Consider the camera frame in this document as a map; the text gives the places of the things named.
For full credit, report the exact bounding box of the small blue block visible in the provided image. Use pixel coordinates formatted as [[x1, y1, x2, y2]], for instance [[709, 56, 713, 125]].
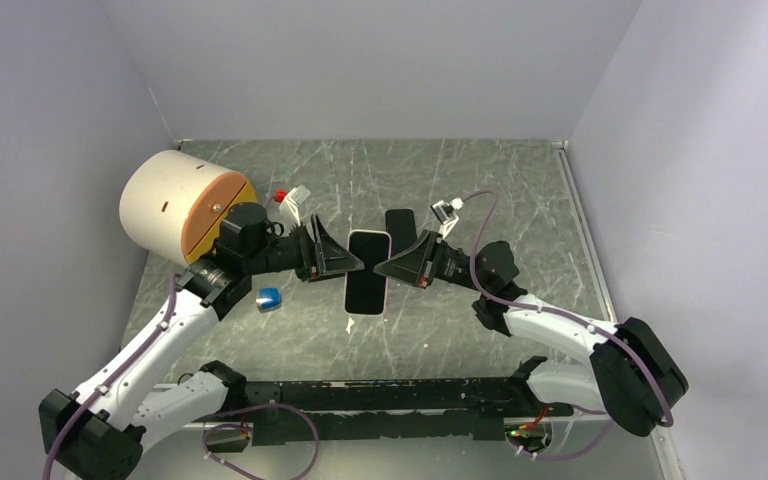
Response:
[[255, 287, 283, 313]]

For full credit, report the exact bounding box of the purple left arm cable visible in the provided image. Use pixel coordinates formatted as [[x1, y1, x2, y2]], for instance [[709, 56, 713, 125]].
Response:
[[40, 274, 323, 480]]

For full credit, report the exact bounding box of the small matte black phone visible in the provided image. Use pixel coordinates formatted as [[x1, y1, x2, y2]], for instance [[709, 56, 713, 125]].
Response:
[[384, 208, 417, 256]]

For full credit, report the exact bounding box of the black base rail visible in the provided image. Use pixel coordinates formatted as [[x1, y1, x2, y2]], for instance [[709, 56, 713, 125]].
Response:
[[226, 377, 573, 446]]

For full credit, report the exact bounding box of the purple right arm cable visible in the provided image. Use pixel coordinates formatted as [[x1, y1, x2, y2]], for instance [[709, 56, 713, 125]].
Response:
[[460, 190, 677, 463]]

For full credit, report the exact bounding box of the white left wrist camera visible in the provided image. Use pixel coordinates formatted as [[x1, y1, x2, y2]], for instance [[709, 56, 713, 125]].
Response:
[[273, 185, 311, 227]]

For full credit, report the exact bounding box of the black smartphone silver edge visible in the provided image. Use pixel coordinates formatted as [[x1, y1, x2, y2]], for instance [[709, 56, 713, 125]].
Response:
[[344, 230, 391, 315]]

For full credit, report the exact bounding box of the beige cylinder orange yellow front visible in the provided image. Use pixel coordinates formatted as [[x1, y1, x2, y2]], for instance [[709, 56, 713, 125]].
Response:
[[119, 150, 257, 266]]

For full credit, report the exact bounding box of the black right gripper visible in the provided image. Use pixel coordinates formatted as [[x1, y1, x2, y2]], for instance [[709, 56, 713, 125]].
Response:
[[373, 229, 490, 294]]

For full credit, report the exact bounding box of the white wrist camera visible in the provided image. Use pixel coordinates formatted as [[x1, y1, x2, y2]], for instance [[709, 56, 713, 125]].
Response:
[[430, 197, 464, 240], [273, 185, 311, 227]]

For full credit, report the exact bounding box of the aluminium frame rail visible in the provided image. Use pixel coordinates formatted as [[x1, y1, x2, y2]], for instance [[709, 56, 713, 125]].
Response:
[[118, 142, 664, 425]]

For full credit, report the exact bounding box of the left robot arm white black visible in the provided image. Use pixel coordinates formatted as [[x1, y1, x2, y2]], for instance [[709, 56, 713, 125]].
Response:
[[38, 202, 330, 479]]

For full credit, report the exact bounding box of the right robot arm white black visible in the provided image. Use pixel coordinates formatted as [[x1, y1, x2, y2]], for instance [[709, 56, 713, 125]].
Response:
[[349, 230, 689, 437]]

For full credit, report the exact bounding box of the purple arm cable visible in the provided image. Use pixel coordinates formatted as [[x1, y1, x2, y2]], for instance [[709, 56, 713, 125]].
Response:
[[40, 274, 323, 480], [460, 190, 677, 463]]

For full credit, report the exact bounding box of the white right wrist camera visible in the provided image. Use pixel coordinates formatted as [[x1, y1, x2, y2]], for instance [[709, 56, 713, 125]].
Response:
[[430, 197, 464, 240]]

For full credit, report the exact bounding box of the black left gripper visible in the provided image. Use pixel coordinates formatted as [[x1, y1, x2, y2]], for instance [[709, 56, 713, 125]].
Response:
[[245, 213, 363, 283]]

